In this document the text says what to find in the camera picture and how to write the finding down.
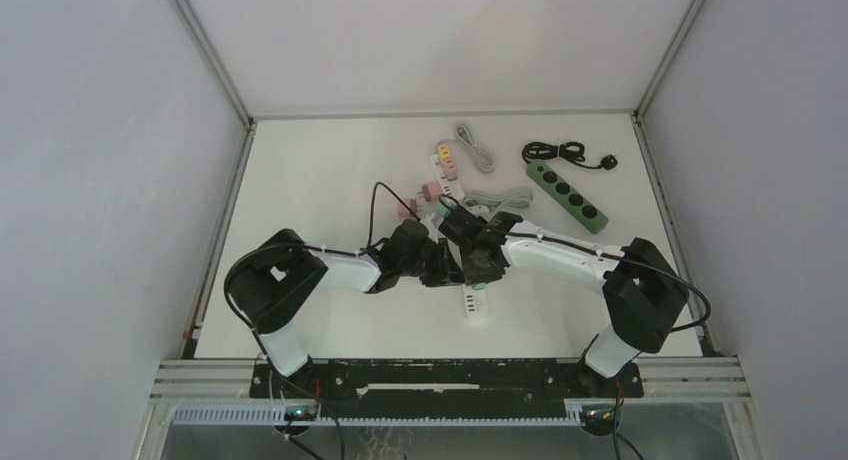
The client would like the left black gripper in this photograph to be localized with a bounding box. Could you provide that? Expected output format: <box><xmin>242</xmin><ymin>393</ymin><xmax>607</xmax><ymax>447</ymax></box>
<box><xmin>399</xmin><ymin>238</ymin><xmax>465</xmax><ymax>288</ymax></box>

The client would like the pink charger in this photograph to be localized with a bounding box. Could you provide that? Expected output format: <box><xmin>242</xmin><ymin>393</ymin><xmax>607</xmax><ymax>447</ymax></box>
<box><xmin>420</xmin><ymin>182</ymin><xmax>443</xmax><ymax>202</ymax></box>
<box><xmin>441</xmin><ymin>159</ymin><xmax>459</xmax><ymax>181</ymax></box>
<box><xmin>397</xmin><ymin>198</ymin><xmax>419</xmax><ymax>218</ymax></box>

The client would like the white power strip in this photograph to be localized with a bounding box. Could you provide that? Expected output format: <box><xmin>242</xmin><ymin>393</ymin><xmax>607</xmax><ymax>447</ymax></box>
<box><xmin>429</xmin><ymin>154</ymin><xmax>465</xmax><ymax>201</ymax></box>
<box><xmin>463</xmin><ymin>285</ymin><xmax>488</xmax><ymax>322</ymax></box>

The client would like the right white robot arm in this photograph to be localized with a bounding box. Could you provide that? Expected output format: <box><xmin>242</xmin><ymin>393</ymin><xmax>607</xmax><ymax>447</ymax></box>
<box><xmin>436</xmin><ymin>204</ymin><xmax>688</xmax><ymax>396</ymax></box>

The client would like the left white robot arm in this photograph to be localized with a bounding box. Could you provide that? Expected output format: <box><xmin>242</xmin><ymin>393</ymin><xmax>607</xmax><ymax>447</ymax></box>
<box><xmin>222</xmin><ymin>220</ymin><xmax>465</xmax><ymax>397</ymax></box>

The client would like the green charger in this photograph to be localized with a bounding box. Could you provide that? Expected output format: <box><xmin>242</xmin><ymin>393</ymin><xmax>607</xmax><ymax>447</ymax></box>
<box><xmin>434</xmin><ymin>202</ymin><xmax>451</xmax><ymax>218</ymax></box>

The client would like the yellow charger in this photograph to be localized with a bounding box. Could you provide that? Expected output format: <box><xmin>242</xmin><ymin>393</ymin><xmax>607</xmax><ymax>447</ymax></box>
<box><xmin>436</xmin><ymin>143</ymin><xmax>452</xmax><ymax>163</ymax></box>

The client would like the green power strip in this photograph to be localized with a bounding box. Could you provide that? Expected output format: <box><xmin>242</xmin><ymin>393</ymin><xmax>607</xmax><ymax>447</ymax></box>
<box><xmin>525</xmin><ymin>160</ymin><xmax>609</xmax><ymax>234</ymax></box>

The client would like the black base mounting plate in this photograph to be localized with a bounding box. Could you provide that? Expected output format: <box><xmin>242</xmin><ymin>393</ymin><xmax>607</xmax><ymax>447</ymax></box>
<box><xmin>248</xmin><ymin>358</ymin><xmax>645</xmax><ymax>420</ymax></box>

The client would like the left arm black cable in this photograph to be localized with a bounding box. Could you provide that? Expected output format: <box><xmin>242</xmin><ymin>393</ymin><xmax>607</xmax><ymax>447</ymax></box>
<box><xmin>223</xmin><ymin>181</ymin><xmax>422</xmax><ymax>332</ymax></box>

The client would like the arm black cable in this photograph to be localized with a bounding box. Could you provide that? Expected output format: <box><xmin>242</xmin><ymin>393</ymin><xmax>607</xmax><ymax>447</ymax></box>
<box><xmin>437</xmin><ymin>193</ymin><xmax>712</xmax><ymax>334</ymax></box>
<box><xmin>223</xmin><ymin>181</ymin><xmax>422</xmax><ymax>332</ymax></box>

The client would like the grey cord of near strip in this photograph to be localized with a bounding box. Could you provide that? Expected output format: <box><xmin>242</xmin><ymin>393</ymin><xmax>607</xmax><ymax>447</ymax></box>
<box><xmin>462</xmin><ymin>187</ymin><xmax>535</xmax><ymax>213</ymax></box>

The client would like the grey cord of strip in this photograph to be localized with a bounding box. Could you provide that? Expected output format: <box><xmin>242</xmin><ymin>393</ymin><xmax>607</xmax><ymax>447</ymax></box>
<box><xmin>454</xmin><ymin>124</ymin><xmax>496</xmax><ymax>175</ymax></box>
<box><xmin>462</xmin><ymin>187</ymin><xmax>535</xmax><ymax>213</ymax></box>

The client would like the grey cord of far strip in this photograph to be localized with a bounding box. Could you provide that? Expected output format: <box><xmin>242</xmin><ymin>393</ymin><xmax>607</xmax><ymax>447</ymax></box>
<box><xmin>454</xmin><ymin>124</ymin><xmax>496</xmax><ymax>175</ymax></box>

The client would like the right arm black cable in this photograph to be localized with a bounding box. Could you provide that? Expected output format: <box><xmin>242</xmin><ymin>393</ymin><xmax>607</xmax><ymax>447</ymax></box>
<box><xmin>437</xmin><ymin>193</ymin><xmax>712</xmax><ymax>334</ymax></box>

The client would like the white slotted cable duct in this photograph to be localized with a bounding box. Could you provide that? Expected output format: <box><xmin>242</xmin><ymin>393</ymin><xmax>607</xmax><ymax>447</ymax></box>
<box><xmin>172</xmin><ymin>405</ymin><xmax>586</xmax><ymax>426</ymax></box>

